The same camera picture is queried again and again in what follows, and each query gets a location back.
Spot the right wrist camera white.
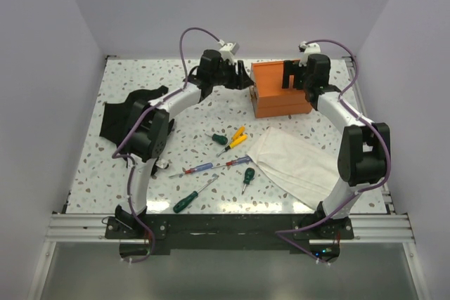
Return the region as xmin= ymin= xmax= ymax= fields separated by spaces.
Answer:
xmin=299 ymin=41 xmax=321 ymax=64

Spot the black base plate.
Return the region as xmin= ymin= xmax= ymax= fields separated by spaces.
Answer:
xmin=102 ymin=214 xmax=354 ymax=261

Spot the aluminium frame rail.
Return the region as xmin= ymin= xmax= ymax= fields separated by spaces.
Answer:
xmin=45 ymin=214 xmax=108 ymax=242

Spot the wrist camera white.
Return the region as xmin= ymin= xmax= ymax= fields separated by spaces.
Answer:
xmin=299 ymin=41 xmax=321 ymax=64
xmin=219 ymin=42 xmax=240 ymax=63

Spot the black cloth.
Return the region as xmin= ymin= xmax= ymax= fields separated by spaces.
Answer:
xmin=99 ymin=86 xmax=174 ymax=162

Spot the long green screwdriver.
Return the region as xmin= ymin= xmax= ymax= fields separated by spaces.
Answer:
xmin=172 ymin=175 xmax=219 ymax=214

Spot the orange handled screwdriver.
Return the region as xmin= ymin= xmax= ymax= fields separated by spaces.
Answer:
xmin=229 ymin=126 xmax=245 ymax=144

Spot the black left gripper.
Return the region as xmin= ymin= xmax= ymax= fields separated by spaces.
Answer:
xmin=211 ymin=59 xmax=254 ymax=91

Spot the stubby green screwdriver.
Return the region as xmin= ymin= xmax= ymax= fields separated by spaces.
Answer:
xmin=241 ymin=167 xmax=255 ymax=195
xmin=210 ymin=133 xmax=228 ymax=145

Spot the yellow handled screwdriver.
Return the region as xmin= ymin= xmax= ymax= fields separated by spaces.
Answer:
xmin=216 ymin=134 xmax=248 ymax=157

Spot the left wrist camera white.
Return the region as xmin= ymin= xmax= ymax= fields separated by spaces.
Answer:
xmin=219 ymin=42 xmax=240 ymax=63

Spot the orange drawer cabinet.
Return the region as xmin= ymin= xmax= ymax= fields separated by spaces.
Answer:
xmin=250 ymin=60 xmax=312 ymax=119

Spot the red blue clear screwdriver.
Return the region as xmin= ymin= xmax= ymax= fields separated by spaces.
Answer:
xmin=214 ymin=155 xmax=251 ymax=169

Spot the white folded towel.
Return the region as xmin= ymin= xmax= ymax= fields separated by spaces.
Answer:
xmin=247 ymin=127 xmax=340 ymax=209

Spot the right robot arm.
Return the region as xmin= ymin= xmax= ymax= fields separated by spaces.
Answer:
xmin=282 ymin=53 xmax=391 ymax=239

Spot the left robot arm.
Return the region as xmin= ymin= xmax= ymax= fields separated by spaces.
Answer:
xmin=112 ymin=49 xmax=255 ymax=238

